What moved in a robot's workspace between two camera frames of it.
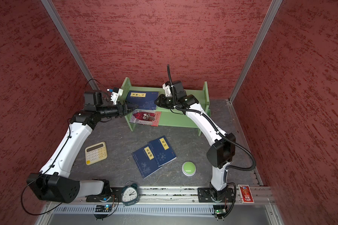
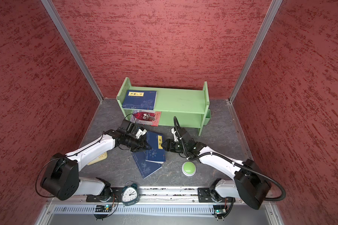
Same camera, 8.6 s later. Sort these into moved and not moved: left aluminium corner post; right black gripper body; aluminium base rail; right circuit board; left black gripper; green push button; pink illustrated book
Moved: right black gripper body; left black gripper
Not moved: pink illustrated book; aluminium base rail; left aluminium corner post; right circuit board; green push button
